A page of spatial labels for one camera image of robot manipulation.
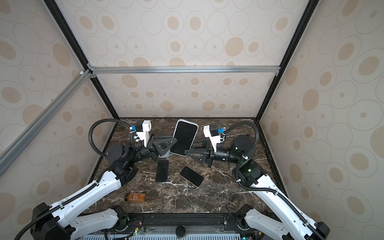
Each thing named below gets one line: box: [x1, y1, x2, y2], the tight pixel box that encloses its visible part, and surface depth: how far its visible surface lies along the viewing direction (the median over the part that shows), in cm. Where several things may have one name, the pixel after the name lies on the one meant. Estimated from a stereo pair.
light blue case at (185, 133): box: [170, 119, 199, 157], surface depth 52 cm
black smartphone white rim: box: [169, 119, 199, 157], surface depth 51 cm
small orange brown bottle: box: [124, 192, 146, 202], surface depth 80 cm
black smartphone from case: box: [155, 159, 169, 182], surface depth 92 cm
